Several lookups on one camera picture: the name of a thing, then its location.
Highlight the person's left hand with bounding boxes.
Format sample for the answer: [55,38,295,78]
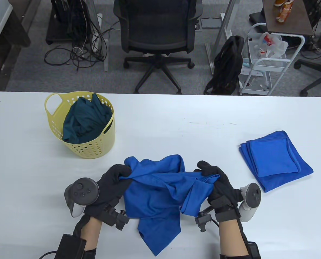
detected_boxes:
[83,164,132,219]

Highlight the person's right hand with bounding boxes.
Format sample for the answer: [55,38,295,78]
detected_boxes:
[194,161,243,221]

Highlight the grey handheld controller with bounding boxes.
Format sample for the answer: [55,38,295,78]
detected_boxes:
[239,183,261,222]
[65,178,99,217]

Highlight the yellow plastic laundry basket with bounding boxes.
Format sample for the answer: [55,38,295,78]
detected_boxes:
[44,92,115,159]

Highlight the blue shirt clothes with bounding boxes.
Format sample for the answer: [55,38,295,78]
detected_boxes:
[123,155,220,256]

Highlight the blue towel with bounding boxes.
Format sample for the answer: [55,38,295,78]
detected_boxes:
[246,138,301,178]
[239,131,313,192]

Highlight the dark teal clothes garment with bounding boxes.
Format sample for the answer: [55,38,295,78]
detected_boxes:
[63,94,113,144]

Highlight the person's right forearm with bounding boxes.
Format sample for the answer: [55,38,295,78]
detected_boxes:
[219,219,249,255]

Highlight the person's left forearm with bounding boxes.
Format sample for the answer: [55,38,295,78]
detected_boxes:
[81,216,103,250]

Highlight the grey metal desk leg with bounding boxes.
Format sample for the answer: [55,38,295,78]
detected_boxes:
[92,0,109,72]

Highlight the black backpack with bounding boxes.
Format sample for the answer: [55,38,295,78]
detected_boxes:
[204,35,245,95]

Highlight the white rolling cart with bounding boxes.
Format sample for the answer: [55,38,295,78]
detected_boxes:
[239,23,305,96]

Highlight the white plastic bag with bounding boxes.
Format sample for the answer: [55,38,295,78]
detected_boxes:
[248,32,289,60]

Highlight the black office chair base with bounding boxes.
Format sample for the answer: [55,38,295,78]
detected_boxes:
[294,27,321,97]

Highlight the black mesh office chair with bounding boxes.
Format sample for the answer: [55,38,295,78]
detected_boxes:
[113,0,203,95]

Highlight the grey floor plate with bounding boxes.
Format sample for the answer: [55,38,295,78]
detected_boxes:
[201,18,222,29]

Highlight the white metal desk leg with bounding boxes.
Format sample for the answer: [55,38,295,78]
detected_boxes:
[205,0,240,75]

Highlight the black computer tower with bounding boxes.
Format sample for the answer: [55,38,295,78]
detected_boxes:
[51,0,92,43]

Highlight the black flat stand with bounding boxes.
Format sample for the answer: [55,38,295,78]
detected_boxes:
[249,12,266,23]

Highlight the white desk with dark side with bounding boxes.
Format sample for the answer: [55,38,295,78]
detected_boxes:
[0,0,31,91]

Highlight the brown wooden side table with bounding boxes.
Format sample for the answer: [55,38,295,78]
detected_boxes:
[262,0,313,36]

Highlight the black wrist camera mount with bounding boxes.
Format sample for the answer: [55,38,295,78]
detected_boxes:
[195,206,218,232]
[101,205,130,230]

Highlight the black device with arm strap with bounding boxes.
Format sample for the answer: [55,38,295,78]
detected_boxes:
[220,241,261,259]

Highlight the black box with arm strap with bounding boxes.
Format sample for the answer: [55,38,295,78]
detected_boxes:
[55,234,96,259]

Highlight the tangle of black cables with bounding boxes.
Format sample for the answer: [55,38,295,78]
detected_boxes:
[302,0,321,52]
[44,0,109,73]

